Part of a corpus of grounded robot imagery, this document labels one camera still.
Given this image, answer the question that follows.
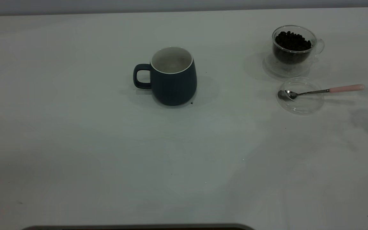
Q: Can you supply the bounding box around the dark blue ceramic mug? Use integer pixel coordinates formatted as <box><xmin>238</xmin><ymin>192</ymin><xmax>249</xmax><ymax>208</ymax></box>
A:
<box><xmin>133</xmin><ymin>47</ymin><xmax>198</xmax><ymax>106</ymax></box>

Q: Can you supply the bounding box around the pink handled metal spoon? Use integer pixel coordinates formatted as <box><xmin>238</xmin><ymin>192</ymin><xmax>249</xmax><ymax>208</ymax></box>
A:
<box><xmin>277</xmin><ymin>84</ymin><xmax>365</xmax><ymax>102</ymax></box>

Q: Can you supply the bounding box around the clear glass round lid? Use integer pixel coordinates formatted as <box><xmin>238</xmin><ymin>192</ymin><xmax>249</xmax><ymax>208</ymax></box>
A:
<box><xmin>276</xmin><ymin>78</ymin><xmax>325</xmax><ymax>115</ymax></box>

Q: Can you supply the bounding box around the roasted coffee bean pile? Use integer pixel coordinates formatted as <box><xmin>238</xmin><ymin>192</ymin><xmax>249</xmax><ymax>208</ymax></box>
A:
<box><xmin>273</xmin><ymin>31</ymin><xmax>312</xmax><ymax>64</ymax></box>

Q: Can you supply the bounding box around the clear glass saucer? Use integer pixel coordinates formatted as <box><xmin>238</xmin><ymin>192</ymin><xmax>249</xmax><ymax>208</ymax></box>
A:
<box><xmin>263</xmin><ymin>53</ymin><xmax>315</xmax><ymax>78</ymax></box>

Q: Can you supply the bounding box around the clear glass handled cup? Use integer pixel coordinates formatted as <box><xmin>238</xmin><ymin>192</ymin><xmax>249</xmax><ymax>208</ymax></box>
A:
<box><xmin>271</xmin><ymin>25</ymin><xmax>325</xmax><ymax>66</ymax></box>

